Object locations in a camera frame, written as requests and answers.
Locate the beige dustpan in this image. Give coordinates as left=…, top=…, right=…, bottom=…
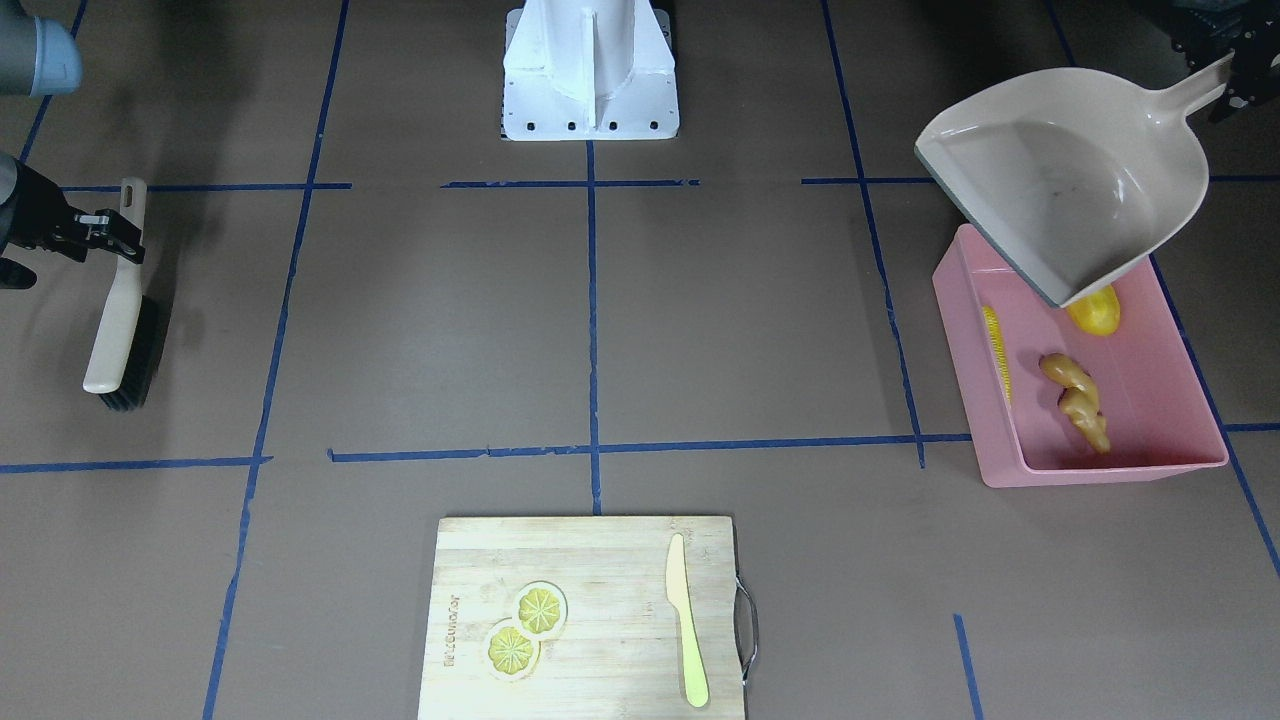
left=915, top=56, right=1231, bottom=307

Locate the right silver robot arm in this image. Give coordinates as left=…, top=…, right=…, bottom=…
left=1, top=1, right=146, bottom=295

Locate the wooden cutting board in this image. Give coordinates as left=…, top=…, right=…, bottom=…
left=417, top=515, right=749, bottom=719

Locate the orange toy ginger root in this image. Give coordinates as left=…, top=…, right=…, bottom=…
left=1038, top=354, right=1112, bottom=454

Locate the yellow toy corn cob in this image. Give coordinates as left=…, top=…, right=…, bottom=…
left=982, top=305, right=1012, bottom=406

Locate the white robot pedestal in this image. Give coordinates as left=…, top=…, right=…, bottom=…
left=500, top=1, right=681, bottom=142

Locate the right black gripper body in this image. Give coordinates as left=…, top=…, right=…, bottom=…
left=8, top=161, right=83, bottom=263

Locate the beige hand brush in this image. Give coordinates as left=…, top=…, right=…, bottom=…
left=82, top=177, right=157, bottom=413

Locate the pink plastic bin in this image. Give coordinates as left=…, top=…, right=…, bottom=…
left=933, top=224, right=1228, bottom=488

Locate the yellow plastic knife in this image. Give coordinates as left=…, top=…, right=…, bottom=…
left=664, top=533, right=710, bottom=708

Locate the yellow toy pepper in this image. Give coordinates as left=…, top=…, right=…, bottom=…
left=1065, top=284, right=1123, bottom=337

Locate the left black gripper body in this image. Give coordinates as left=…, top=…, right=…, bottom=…
left=1170, top=1, right=1277, bottom=69

